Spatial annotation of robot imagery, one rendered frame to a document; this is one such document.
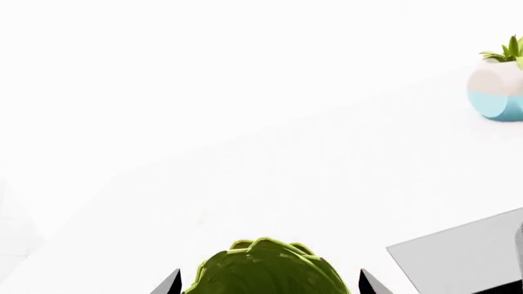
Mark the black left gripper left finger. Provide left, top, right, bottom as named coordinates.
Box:
left=150, top=268, right=182, bottom=294

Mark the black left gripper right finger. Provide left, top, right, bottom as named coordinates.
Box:
left=358, top=268, right=394, bottom=294

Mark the green artichoke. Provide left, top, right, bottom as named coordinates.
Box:
left=181, top=237, right=352, bottom=294

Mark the grey flat tray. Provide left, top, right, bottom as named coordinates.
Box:
left=386, top=207, right=523, bottom=294

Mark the green succulent plant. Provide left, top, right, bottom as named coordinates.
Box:
left=479, top=33, right=523, bottom=71

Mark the white and blue plant pot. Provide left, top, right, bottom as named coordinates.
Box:
left=467, top=57, right=523, bottom=123

